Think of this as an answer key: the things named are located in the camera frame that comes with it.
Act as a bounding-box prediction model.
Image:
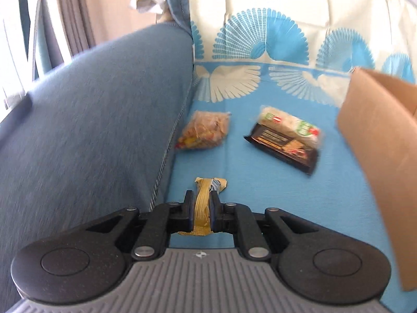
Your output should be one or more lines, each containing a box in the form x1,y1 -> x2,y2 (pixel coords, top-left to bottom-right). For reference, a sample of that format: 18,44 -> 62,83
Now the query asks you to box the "white window frame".
0,0 -> 44,110

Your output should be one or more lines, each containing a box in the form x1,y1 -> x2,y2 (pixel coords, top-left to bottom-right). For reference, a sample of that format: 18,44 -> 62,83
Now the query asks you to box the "clear bag of light cookies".
176,111 -> 232,152

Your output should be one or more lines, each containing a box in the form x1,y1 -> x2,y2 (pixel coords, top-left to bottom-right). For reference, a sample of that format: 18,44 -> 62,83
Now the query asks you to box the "gold snack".
177,177 -> 229,237

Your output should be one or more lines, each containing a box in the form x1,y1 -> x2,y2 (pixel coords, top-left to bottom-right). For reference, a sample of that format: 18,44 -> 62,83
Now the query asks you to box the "brown cardboard box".
336,67 -> 417,292

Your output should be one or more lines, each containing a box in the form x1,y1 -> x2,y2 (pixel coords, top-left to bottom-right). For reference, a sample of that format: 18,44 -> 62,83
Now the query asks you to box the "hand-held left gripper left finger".
89,190 -> 196,261

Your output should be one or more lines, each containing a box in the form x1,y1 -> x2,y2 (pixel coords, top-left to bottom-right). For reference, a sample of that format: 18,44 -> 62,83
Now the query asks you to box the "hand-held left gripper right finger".
209,191 -> 314,261

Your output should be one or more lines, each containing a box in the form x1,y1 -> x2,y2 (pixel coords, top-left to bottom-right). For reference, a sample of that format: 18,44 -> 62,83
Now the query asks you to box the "clear cracker packet green label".
256,105 -> 326,151

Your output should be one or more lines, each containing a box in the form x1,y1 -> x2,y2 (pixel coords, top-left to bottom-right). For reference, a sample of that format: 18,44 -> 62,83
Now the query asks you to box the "blue fan-print blanket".
153,0 -> 417,313

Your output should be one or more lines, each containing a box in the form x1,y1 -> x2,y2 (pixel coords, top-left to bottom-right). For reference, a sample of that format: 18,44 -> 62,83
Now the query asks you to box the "black biscuit packet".
244,124 -> 320,176

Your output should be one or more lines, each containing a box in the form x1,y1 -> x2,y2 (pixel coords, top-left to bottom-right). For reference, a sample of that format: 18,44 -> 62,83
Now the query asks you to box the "grey curtain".
42,0 -> 98,62

